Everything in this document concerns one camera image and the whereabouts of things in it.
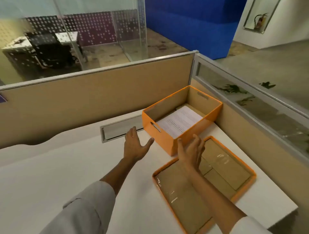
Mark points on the person's left thumb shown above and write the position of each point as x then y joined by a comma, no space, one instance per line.
148,144

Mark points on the fire extinguisher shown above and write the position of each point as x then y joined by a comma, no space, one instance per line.
260,21

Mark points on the glass topped desk partition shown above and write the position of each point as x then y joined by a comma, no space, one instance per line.
260,135

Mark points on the person's right hand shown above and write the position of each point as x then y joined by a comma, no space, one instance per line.
192,158

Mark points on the black office chair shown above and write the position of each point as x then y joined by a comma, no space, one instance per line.
52,51

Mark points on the person's left forearm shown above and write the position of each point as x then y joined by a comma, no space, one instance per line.
115,176

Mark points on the white printed paper sheet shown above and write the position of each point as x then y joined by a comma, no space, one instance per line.
178,121

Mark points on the white office desk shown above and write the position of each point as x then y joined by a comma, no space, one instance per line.
67,37

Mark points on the beige desk partition panel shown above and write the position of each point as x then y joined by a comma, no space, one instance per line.
84,101

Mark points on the person's right forearm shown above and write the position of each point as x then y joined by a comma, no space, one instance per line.
212,202

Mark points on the orange box lid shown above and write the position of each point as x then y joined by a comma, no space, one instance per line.
224,168

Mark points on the recessed wall cabinet frame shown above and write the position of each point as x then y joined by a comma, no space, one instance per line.
247,21

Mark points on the person's right thumb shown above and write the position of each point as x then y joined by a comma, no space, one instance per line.
181,148

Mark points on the green plant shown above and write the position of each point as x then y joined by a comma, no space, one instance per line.
229,88
267,85

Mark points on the person's left hand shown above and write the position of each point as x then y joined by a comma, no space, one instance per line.
132,147

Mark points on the orange storage box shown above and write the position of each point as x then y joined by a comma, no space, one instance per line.
166,139

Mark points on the dotted glass wall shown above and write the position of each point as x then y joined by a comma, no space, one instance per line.
96,29

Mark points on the purple item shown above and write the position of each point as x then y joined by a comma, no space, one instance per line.
2,98

